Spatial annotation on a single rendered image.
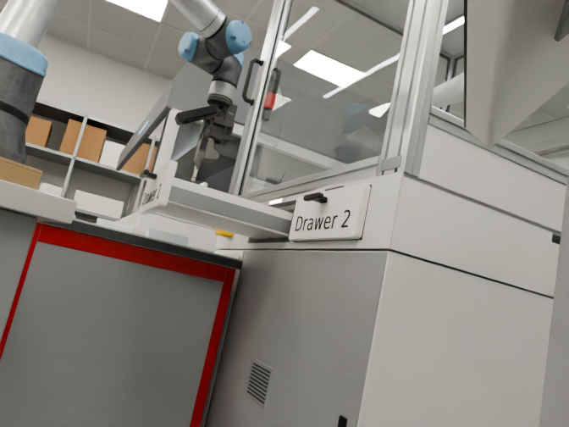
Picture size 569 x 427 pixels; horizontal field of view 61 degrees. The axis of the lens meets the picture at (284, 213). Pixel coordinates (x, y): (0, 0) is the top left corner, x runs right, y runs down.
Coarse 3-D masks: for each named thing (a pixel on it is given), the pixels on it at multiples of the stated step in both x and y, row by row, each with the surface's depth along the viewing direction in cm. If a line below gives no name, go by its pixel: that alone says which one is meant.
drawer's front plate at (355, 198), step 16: (336, 192) 104; (352, 192) 98; (368, 192) 95; (304, 208) 116; (320, 208) 108; (336, 208) 102; (352, 208) 96; (336, 224) 100; (352, 224) 95; (304, 240) 114; (320, 240) 108
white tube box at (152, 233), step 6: (150, 228) 147; (150, 234) 147; (156, 234) 147; (162, 234) 148; (168, 234) 149; (174, 234) 149; (162, 240) 148; (168, 240) 149; (174, 240) 149; (180, 240) 150; (186, 240) 151; (186, 246) 150
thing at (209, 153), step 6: (210, 138) 135; (210, 144) 135; (198, 150) 133; (210, 150) 134; (198, 156) 133; (204, 156) 134; (210, 156) 134; (216, 156) 135; (198, 162) 133; (198, 168) 134
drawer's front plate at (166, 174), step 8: (160, 168) 121; (168, 168) 110; (160, 176) 117; (168, 176) 110; (152, 184) 125; (168, 184) 110; (144, 192) 135; (152, 192) 121; (160, 192) 111; (168, 192) 110; (152, 200) 118; (160, 200) 109; (144, 208) 127; (152, 208) 117; (160, 208) 114
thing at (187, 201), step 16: (176, 192) 112; (192, 192) 114; (208, 192) 116; (224, 192) 118; (176, 208) 119; (192, 208) 114; (208, 208) 115; (224, 208) 117; (240, 208) 119; (256, 208) 121; (272, 208) 123; (208, 224) 135; (224, 224) 128; (240, 224) 121; (256, 224) 120; (272, 224) 122; (288, 224) 124
